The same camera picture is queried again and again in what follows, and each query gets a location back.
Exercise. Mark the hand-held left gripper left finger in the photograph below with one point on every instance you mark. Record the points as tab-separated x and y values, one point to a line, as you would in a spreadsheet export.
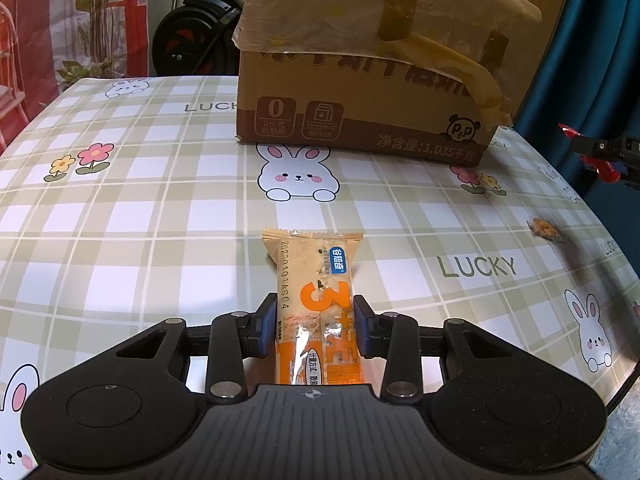
267	330

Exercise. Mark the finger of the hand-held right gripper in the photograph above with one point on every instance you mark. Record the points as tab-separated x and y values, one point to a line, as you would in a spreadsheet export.
612	150

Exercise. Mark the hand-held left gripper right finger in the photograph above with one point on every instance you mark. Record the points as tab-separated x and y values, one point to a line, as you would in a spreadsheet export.
362	330

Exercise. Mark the red snack packet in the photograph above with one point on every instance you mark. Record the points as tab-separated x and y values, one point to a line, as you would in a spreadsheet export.
607	172

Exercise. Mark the orange snack bar packet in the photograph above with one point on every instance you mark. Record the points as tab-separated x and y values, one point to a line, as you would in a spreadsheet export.
320	280

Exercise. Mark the brown cardboard box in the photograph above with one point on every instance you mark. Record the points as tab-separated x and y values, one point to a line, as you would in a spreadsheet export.
390	110

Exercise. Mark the clear plastic bag liner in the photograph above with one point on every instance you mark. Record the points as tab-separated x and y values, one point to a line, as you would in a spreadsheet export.
325	10

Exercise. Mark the small brown snack piece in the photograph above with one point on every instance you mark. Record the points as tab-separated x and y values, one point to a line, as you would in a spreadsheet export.
544	229

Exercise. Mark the teal curtain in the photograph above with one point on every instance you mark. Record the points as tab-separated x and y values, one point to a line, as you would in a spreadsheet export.
600	35

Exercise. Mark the checked rabbit print tablecloth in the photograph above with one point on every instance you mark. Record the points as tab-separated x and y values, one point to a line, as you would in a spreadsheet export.
150	210

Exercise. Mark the black exercise bike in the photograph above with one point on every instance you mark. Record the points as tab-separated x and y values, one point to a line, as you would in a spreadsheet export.
195	35

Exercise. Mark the red printed backdrop cloth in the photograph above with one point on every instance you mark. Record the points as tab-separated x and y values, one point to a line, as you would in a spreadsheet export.
50	25

